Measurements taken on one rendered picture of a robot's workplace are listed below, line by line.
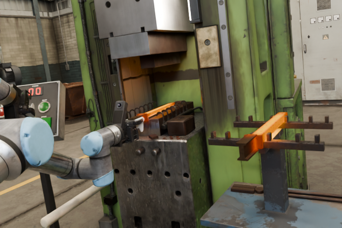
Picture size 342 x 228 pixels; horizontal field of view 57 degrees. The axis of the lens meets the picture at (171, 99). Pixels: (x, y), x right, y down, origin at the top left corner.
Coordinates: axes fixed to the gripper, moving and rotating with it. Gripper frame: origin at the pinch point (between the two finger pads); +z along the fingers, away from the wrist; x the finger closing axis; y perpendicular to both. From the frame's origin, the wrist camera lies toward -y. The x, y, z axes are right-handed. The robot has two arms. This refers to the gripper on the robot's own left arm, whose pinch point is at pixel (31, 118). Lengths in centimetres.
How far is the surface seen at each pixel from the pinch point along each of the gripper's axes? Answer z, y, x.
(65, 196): 197, -9, 60
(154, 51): -5, 22, -55
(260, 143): -43, -31, -82
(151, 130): 9, -8, -50
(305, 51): 401, 230, -309
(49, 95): 11.2, 15.0, -2.2
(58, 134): 11.6, -4.3, -6.9
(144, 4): -19, 37, -54
